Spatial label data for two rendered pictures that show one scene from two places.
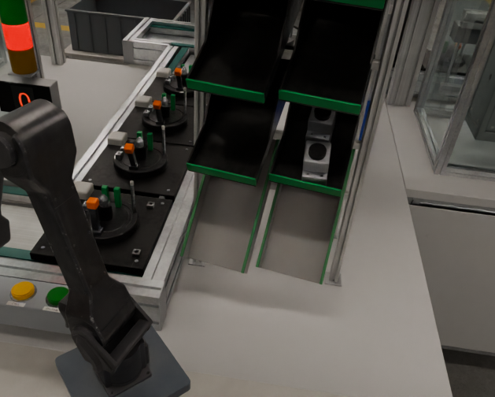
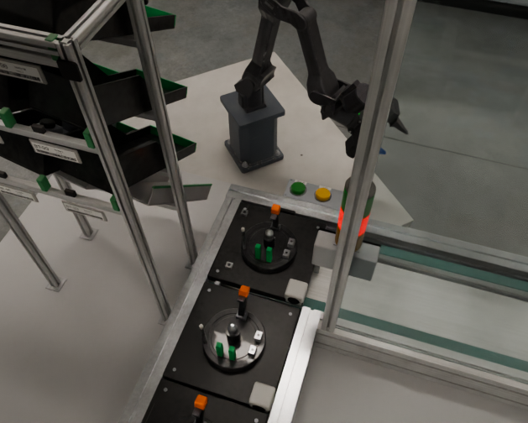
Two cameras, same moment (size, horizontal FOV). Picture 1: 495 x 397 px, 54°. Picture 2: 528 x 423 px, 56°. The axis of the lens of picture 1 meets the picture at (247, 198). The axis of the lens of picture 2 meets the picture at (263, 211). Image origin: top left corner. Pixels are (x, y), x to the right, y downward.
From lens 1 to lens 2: 1.60 m
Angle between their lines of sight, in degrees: 90
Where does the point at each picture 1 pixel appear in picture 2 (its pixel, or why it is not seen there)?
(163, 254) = (223, 221)
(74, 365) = (274, 107)
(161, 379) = (233, 98)
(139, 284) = (243, 194)
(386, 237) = (7, 274)
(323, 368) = not seen: hidden behind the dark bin
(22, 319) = not seen: hidden behind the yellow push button
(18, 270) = (331, 213)
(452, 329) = not seen: outside the picture
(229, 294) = (177, 228)
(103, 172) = (277, 326)
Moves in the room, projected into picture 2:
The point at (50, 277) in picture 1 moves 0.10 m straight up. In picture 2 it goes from (306, 206) to (309, 181)
